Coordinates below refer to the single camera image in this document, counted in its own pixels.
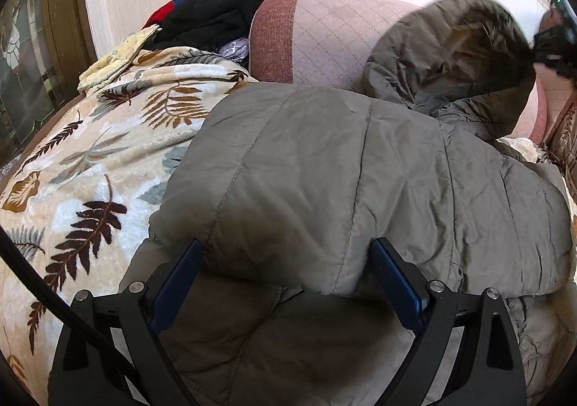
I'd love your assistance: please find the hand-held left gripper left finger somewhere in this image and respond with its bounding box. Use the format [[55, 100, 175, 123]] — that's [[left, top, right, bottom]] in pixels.
[[47, 238, 204, 406]]

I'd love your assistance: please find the black cable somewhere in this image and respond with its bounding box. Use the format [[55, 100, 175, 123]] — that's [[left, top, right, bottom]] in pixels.
[[0, 228, 136, 389]]

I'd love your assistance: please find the beige patterned sofa cover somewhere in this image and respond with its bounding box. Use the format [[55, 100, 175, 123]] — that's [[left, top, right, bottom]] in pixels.
[[538, 95, 577, 181]]

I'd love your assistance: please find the red garment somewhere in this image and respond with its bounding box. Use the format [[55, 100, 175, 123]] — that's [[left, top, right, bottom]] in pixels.
[[146, 0, 206, 25]]

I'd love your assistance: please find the leaf print fleece blanket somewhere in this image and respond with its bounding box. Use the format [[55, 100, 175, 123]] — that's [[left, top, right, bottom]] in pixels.
[[0, 46, 260, 393]]

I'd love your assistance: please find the grey quilted jacket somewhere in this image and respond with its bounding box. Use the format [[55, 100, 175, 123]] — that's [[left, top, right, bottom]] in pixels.
[[118, 0, 577, 406]]

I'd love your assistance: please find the purple patterned cloth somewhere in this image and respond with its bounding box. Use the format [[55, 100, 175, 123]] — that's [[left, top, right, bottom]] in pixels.
[[219, 37, 251, 61]]

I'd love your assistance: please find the yellow floral cloth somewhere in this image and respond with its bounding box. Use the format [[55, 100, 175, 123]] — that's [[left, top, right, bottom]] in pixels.
[[79, 25, 160, 93]]

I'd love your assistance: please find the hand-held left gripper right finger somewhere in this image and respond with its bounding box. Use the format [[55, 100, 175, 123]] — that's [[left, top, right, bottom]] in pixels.
[[370, 238, 527, 406]]

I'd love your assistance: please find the black garment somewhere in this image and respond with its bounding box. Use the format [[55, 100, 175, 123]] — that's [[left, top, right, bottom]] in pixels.
[[153, 0, 322, 57]]

